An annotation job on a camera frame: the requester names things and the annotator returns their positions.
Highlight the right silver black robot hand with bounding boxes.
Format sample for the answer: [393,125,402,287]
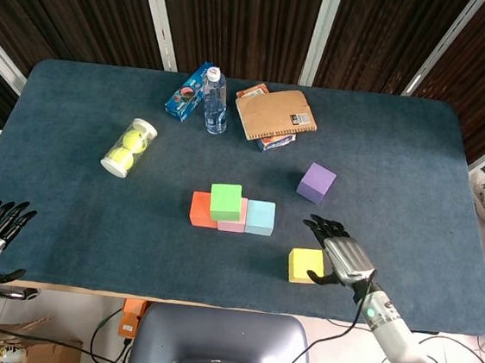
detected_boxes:
[296,213,382,291]

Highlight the yellow foam cube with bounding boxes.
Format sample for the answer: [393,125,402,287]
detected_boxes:
[286,246,328,287]

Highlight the purple foam cube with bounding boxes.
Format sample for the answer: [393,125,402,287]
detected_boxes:
[295,160,339,207]

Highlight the light blue foam cube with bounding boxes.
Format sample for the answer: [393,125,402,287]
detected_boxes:
[243,198,278,238]

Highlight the pink foam cube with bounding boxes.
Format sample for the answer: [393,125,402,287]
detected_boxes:
[216,195,250,235]

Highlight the green foam cube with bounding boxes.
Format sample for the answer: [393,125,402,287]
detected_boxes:
[207,181,244,223]

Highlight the red foam cube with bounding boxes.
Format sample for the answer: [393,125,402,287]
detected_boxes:
[187,190,223,230]

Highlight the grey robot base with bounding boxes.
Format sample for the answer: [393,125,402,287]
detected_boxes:
[125,298,319,363]

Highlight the chrome metal bar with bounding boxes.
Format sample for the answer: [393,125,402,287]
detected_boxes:
[0,285,40,303]

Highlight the blue felt table cloth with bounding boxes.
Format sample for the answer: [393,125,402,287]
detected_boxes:
[0,53,485,338]

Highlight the brown cardboard box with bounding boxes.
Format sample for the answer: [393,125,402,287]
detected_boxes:
[0,311,86,363]

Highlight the blue white card box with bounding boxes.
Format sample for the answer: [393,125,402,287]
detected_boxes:
[256,129,297,157]

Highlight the clear tennis ball tube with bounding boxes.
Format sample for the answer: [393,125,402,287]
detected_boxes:
[98,114,161,182]

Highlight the brown cardboard package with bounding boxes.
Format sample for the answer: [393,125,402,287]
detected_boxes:
[231,83,322,148]

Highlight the orange device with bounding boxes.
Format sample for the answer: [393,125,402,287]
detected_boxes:
[116,297,148,340]

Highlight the yellow tennis ball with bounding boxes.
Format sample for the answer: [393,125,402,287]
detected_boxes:
[121,128,150,155]
[107,146,136,170]

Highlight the orange paper packet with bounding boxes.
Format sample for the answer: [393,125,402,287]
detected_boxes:
[235,80,271,103]

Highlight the clear plastic water bottle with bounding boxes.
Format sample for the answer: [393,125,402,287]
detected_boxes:
[199,66,234,136]

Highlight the blue cookie box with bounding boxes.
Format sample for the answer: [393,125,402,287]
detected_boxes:
[162,57,215,126]

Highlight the black right hand cable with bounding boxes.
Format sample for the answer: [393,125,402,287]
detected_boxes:
[274,261,377,363]

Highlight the black green power cable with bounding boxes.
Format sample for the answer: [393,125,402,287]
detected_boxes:
[88,304,137,363]

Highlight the white metal frame post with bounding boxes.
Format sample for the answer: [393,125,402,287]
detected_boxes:
[400,0,485,104]
[298,0,345,90]
[128,0,185,73]

